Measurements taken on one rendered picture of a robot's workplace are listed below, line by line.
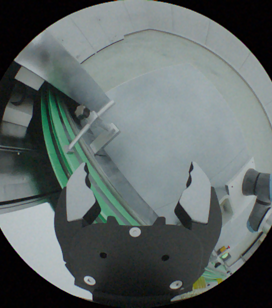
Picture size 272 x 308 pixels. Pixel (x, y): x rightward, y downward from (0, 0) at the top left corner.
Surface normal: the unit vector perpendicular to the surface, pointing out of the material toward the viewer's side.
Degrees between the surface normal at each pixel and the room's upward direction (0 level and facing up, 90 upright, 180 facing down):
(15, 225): 90
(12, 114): 90
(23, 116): 90
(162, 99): 0
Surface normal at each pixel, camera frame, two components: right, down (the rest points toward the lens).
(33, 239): 0.76, -0.65
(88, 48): 0.63, 0.76
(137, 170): -0.18, -0.06
